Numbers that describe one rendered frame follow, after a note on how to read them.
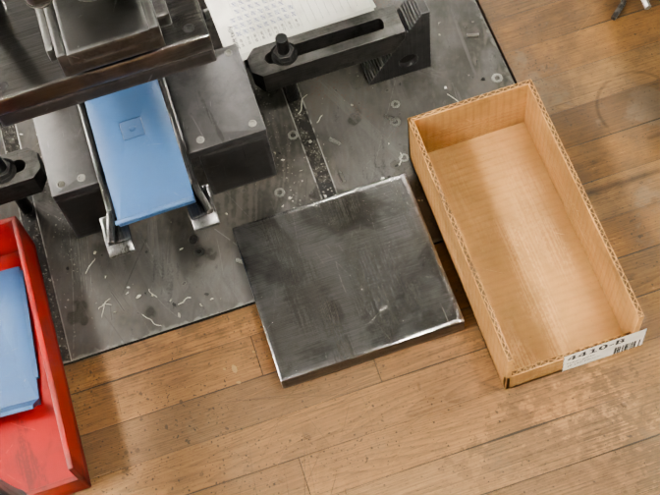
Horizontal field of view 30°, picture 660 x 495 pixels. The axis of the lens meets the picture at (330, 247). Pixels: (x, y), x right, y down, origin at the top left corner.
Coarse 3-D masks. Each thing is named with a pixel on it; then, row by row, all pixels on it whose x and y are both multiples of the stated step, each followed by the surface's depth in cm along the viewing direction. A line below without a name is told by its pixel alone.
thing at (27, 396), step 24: (0, 288) 115; (0, 312) 114; (24, 312) 113; (0, 336) 112; (24, 336) 112; (0, 360) 111; (24, 360) 111; (0, 384) 110; (24, 384) 110; (0, 408) 109; (24, 408) 106
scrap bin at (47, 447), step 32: (0, 224) 112; (0, 256) 117; (32, 256) 114; (32, 288) 109; (32, 320) 113; (64, 384) 109; (32, 416) 109; (64, 416) 104; (0, 448) 108; (32, 448) 108; (64, 448) 102; (32, 480) 107; (64, 480) 104
